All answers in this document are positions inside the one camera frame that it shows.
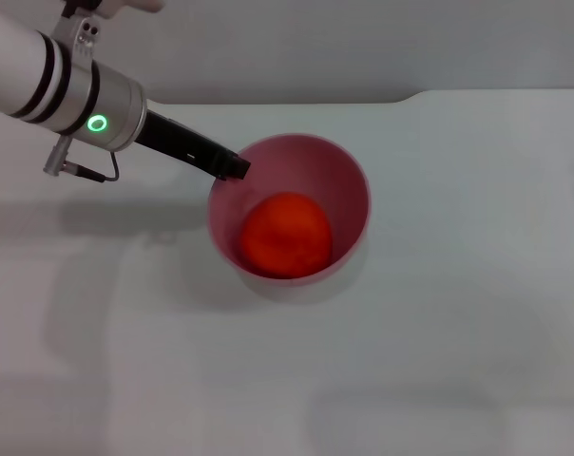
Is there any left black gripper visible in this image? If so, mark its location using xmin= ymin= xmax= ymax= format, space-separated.
xmin=133 ymin=108 xmax=252 ymax=182

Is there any orange plush fruit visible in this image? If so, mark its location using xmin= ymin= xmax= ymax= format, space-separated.
xmin=240 ymin=192 xmax=335 ymax=279

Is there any pink bowl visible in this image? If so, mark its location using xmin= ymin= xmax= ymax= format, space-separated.
xmin=206 ymin=133 xmax=373 ymax=303

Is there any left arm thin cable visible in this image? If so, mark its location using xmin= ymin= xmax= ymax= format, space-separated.
xmin=42 ymin=135 xmax=121 ymax=184

